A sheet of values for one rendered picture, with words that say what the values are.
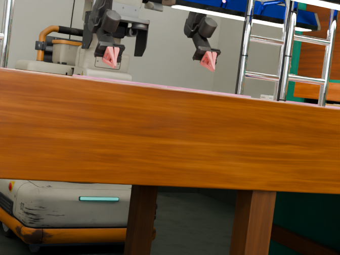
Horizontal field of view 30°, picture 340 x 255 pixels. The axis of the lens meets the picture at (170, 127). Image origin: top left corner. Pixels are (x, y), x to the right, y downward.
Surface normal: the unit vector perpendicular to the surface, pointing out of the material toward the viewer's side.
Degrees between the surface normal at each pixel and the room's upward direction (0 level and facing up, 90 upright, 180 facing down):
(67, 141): 90
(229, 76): 90
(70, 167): 90
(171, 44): 90
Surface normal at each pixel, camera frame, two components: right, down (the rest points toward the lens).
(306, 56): -0.90, -0.08
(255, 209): 0.43, 0.11
